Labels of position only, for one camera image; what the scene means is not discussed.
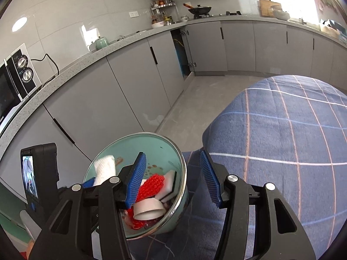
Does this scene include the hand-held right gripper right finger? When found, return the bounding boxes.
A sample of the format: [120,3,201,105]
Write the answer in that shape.
[200,150,317,260]

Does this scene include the red plastic bag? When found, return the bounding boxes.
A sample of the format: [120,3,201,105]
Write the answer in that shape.
[125,207,148,229]

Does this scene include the white box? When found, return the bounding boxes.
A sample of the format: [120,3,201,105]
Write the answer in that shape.
[320,23,341,40]

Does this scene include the hanging wall decoration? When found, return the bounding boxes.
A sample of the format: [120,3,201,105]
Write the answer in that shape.
[316,0,339,14]

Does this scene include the silver black microwave oven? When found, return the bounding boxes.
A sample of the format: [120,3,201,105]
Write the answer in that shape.
[0,43,43,138]

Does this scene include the grey speckled kitchen countertop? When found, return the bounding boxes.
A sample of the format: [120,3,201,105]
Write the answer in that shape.
[0,15,347,163]

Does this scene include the white sponge black edge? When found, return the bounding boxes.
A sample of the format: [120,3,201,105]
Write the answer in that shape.
[154,169,177,202]

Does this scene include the teal plastic trash bin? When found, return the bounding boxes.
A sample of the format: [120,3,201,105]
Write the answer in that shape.
[83,132,188,240]

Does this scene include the white paper cup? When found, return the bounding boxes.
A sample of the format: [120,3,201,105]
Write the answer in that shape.
[133,197,167,221]

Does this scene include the green ceramic teapot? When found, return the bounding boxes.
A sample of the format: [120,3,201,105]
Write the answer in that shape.
[88,36,110,52]

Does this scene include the black microwave power cable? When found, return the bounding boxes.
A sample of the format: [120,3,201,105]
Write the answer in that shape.
[32,54,60,88]

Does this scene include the built-in gas stove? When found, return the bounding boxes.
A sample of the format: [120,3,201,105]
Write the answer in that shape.
[194,10,243,20]

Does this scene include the metal corner spice rack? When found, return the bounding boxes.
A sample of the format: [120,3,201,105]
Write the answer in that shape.
[150,0,177,29]

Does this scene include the black wok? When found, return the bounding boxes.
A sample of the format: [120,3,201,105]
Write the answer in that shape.
[183,3,213,17]

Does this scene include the white cloth wad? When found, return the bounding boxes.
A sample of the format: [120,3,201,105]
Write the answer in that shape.
[93,154,117,186]

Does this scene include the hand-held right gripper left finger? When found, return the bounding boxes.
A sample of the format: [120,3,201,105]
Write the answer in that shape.
[28,152,147,260]

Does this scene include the wooden cutting board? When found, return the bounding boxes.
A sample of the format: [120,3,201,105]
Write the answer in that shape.
[259,0,283,17]

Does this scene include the blue plaid tablecloth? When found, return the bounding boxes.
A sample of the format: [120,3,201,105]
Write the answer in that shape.
[127,74,347,260]

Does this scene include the grey base cabinets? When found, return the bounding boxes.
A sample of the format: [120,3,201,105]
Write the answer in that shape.
[0,20,347,204]

